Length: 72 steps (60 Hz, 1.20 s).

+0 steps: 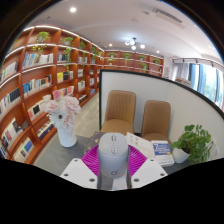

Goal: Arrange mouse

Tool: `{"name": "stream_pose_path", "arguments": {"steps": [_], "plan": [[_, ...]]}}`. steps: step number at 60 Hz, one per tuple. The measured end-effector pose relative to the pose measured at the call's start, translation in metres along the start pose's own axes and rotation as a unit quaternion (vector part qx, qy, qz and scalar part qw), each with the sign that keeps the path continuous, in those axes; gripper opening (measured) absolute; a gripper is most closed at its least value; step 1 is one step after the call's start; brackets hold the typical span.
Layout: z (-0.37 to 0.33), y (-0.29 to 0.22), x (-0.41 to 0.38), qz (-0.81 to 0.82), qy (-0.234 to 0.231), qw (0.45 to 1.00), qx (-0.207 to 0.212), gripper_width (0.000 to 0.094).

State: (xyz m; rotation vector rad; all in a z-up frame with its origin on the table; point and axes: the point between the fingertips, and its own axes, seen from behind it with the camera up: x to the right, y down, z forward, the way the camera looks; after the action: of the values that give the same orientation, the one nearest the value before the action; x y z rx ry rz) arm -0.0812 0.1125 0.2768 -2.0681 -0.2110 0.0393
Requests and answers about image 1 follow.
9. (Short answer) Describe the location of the dark hardcover book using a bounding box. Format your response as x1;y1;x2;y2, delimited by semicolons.
83;130;107;155

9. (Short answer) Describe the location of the glass window row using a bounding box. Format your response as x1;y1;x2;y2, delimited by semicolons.
173;58;224;108

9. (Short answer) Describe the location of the orange wooden bookshelf unit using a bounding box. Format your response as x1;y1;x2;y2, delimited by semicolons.
0;24;106;164

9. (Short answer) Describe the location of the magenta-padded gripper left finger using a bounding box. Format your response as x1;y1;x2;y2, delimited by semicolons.
59;144;101;190

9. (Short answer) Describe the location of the pink and white flower bouquet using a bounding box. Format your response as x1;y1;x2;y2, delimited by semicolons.
43;89;82;131

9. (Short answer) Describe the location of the white partition panel black edge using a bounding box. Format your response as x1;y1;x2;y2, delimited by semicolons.
98;68;224;161

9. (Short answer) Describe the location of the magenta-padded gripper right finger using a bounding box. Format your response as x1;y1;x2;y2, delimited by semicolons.
128;144;168;190

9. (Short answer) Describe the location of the ceiling lights group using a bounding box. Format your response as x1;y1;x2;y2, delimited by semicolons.
68;6;148;52

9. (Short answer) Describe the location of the orange wall shelf with plants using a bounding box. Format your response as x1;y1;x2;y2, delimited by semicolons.
103;49;165;75

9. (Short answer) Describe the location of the white book with blue cover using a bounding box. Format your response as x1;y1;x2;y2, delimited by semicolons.
150;139;175;168

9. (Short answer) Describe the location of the white computer mouse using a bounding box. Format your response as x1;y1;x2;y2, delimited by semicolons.
97;132;130;179

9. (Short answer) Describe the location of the green potted plant white pot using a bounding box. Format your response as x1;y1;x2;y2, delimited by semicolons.
170;124;214;165

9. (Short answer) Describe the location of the tan upholstered chair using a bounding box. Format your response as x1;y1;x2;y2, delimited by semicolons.
100;89;137;136
141;99;172;143

